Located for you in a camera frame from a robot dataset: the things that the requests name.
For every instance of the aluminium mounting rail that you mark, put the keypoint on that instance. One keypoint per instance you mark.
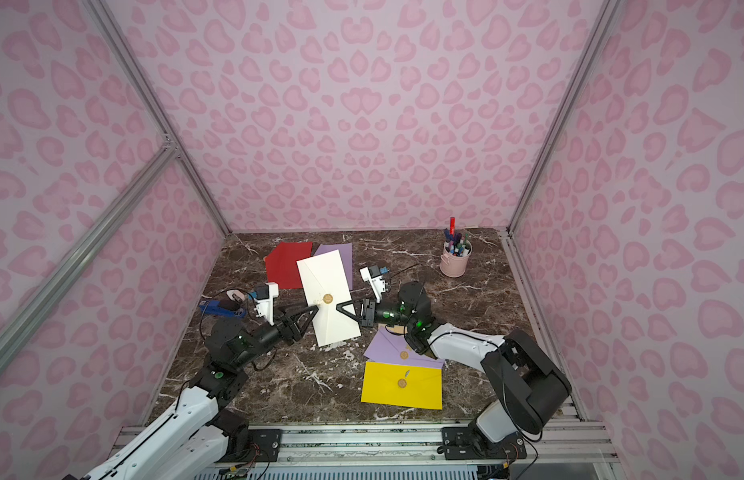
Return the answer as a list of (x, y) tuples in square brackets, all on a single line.
[(568, 448)]

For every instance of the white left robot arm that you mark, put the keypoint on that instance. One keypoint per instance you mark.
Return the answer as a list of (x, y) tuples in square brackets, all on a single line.
[(199, 429)]

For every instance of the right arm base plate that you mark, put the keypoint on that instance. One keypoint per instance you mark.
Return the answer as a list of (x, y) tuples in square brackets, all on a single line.
[(480, 447)]

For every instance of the red envelope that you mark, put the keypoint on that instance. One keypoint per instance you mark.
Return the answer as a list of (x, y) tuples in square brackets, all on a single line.
[(281, 263)]

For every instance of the white tape dispenser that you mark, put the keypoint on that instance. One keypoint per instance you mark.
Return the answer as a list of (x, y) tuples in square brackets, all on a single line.
[(236, 295)]

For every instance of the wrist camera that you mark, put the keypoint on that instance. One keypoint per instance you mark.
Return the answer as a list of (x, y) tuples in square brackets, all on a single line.
[(375, 276), (264, 297)]

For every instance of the pink pen cup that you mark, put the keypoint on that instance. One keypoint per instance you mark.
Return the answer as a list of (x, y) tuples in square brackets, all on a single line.
[(455, 258)]

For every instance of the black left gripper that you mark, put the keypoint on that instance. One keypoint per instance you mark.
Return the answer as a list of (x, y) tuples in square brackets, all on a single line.
[(288, 324)]

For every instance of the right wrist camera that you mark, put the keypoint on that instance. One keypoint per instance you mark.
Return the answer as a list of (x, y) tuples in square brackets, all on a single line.
[(375, 276)]

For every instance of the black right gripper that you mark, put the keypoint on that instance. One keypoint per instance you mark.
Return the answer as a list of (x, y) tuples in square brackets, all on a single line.
[(369, 312)]

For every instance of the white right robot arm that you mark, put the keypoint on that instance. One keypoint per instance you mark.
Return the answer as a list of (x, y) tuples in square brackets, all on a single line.
[(528, 385)]

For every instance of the tan kraft envelope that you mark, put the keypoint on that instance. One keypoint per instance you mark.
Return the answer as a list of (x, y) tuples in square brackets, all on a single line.
[(396, 329)]

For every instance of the cream white envelope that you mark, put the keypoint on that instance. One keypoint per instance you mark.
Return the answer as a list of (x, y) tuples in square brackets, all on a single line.
[(324, 284)]

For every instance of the yellow envelope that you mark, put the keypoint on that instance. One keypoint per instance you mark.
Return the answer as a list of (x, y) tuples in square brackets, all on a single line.
[(403, 386)]

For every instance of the lilac envelope with butterfly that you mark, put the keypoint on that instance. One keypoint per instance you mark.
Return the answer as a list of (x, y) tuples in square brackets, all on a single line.
[(346, 254)]

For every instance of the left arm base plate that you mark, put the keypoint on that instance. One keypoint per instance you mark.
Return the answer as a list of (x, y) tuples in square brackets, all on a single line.
[(253, 446)]

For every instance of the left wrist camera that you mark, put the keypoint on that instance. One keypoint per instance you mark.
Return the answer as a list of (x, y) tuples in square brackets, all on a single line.
[(264, 297)]

